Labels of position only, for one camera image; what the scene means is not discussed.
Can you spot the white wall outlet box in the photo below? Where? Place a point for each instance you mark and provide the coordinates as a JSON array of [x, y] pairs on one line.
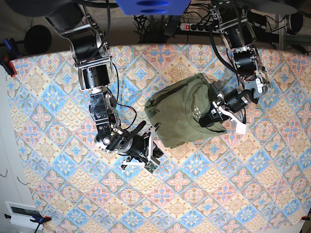
[[21, 214]]

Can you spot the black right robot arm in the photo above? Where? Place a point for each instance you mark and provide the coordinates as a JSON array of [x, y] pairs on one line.
[[90, 50]]

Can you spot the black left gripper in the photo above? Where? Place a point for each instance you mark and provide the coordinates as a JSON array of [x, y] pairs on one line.
[[222, 102]]

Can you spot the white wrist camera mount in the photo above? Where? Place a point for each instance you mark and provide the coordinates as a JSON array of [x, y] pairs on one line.
[[241, 128], [141, 150]]

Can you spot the white power strip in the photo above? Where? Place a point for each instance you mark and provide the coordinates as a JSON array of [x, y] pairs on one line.
[[193, 27]]

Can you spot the olive green t-shirt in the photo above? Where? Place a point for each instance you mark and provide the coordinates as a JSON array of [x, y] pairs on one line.
[[178, 108]]

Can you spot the black round stool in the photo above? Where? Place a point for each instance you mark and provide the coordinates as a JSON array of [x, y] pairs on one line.
[[37, 40]]

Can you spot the black cylinder right background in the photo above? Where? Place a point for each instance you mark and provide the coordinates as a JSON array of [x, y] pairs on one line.
[[295, 22]]

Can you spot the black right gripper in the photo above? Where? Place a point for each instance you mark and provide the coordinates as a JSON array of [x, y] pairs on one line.
[[151, 151]]

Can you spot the blue orange clamp lower left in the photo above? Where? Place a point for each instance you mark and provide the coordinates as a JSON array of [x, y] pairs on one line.
[[40, 220]]

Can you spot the colourful patterned tablecloth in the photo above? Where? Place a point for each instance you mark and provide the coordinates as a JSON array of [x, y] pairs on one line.
[[226, 184]]

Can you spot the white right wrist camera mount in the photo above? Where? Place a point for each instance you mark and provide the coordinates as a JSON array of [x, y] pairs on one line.
[[141, 150]]

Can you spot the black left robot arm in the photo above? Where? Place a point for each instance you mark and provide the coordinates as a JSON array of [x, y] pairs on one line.
[[231, 22]]

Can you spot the orange clamp lower right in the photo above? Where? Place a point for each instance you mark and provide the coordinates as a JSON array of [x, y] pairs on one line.
[[305, 218]]

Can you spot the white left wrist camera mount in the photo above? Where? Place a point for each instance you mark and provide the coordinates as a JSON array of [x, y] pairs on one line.
[[241, 128]]

